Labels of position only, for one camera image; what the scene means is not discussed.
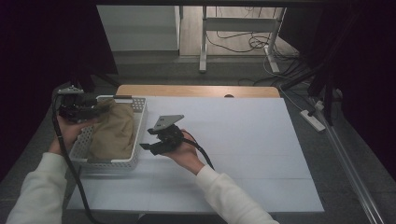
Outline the dark curtain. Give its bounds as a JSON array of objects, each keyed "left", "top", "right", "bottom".
[
  {"left": 0, "top": 0, "right": 119, "bottom": 183},
  {"left": 279, "top": 0, "right": 396, "bottom": 174}
]

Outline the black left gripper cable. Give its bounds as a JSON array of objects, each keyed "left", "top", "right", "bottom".
[{"left": 50, "top": 93, "right": 106, "bottom": 224}]

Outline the white power strip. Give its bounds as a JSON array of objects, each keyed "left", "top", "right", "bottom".
[{"left": 299, "top": 109, "right": 327, "bottom": 133}]

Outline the white table mat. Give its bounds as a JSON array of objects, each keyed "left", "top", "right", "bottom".
[{"left": 65, "top": 95, "right": 325, "bottom": 214}]

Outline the wooden table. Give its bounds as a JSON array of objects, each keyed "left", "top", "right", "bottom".
[{"left": 115, "top": 84, "right": 281, "bottom": 99}]

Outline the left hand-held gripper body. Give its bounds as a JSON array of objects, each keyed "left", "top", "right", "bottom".
[{"left": 57, "top": 86, "right": 87, "bottom": 123}]

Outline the white desk frame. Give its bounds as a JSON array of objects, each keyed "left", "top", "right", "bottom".
[{"left": 199, "top": 6, "right": 288, "bottom": 75}]

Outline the black metal stand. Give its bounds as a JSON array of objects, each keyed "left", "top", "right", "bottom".
[
  {"left": 60, "top": 62, "right": 120, "bottom": 104},
  {"left": 279, "top": 12, "right": 347, "bottom": 127}
]

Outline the tan cloth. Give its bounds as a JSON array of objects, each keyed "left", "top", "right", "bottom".
[{"left": 88, "top": 98, "right": 136, "bottom": 161}]

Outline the white cabinet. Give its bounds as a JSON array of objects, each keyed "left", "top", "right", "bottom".
[{"left": 96, "top": 5, "right": 182, "bottom": 52}]

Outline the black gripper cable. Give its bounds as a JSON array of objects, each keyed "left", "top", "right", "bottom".
[
  {"left": 50, "top": 93, "right": 106, "bottom": 224},
  {"left": 181, "top": 130, "right": 216, "bottom": 171}
]

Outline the white perforated plastic basket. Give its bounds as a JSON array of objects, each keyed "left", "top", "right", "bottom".
[{"left": 68, "top": 94, "right": 149, "bottom": 172}]

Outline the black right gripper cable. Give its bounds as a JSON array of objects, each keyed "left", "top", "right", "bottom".
[{"left": 181, "top": 130, "right": 216, "bottom": 171}]

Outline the person's right hand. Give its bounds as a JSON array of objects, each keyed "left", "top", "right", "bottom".
[{"left": 162, "top": 130, "right": 205, "bottom": 175}]

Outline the person's left hand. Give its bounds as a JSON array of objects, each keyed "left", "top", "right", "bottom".
[{"left": 48, "top": 116, "right": 98, "bottom": 156}]

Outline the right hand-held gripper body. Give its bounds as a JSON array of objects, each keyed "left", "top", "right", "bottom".
[{"left": 149, "top": 115, "right": 185, "bottom": 156}]

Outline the tangle of floor cables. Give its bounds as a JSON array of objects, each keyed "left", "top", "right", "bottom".
[{"left": 205, "top": 6, "right": 312, "bottom": 90}]

